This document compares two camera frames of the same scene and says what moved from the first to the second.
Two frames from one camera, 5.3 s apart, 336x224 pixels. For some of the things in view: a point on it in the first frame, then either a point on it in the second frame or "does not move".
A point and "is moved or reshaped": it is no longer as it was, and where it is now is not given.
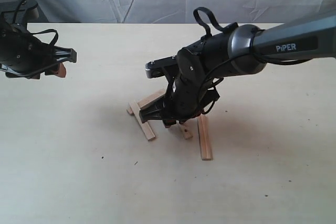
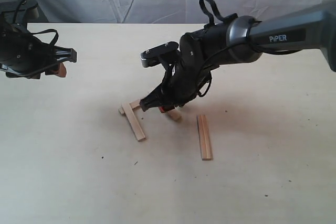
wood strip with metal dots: x=147 y=100 is moved or reshaped
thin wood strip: x=145 y=126 → x=131 y=116
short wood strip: x=206 y=151 does not move
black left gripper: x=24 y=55 does not move
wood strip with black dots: x=187 y=131 is moved or reshaped
